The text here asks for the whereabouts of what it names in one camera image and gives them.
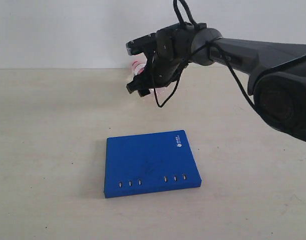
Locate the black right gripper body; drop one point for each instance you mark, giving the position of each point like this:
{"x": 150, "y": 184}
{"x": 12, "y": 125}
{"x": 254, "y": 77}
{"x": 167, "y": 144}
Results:
{"x": 173, "y": 46}

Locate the clear plastic water bottle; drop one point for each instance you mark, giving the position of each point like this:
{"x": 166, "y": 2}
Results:
{"x": 140, "y": 71}

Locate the blue ring binder notebook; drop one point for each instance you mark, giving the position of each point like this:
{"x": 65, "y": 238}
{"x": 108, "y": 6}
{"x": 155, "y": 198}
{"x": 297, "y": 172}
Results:
{"x": 149, "y": 163}

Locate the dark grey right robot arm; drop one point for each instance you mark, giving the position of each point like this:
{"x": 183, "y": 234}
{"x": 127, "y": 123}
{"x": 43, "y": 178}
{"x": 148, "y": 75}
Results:
{"x": 276, "y": 87}

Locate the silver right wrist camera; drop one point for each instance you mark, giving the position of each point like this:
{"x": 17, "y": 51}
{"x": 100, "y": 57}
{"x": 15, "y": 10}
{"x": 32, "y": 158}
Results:
{"x": 145, "y": 44}

